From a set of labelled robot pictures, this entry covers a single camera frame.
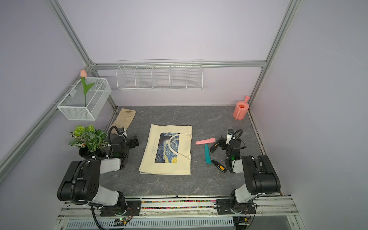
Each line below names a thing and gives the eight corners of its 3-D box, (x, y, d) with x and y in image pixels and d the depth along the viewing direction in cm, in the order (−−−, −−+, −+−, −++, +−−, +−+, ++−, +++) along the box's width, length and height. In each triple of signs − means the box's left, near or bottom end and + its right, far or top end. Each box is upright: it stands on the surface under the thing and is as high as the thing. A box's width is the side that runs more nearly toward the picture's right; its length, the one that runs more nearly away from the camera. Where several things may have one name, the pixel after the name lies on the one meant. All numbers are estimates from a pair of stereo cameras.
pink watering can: (231, 121, 114) (235, 111, 104) (234, 105, 126) (237, 94, 116) (243, 124, 113) (248, 113, 103) (244, 107, 124) (249, 96, 114)
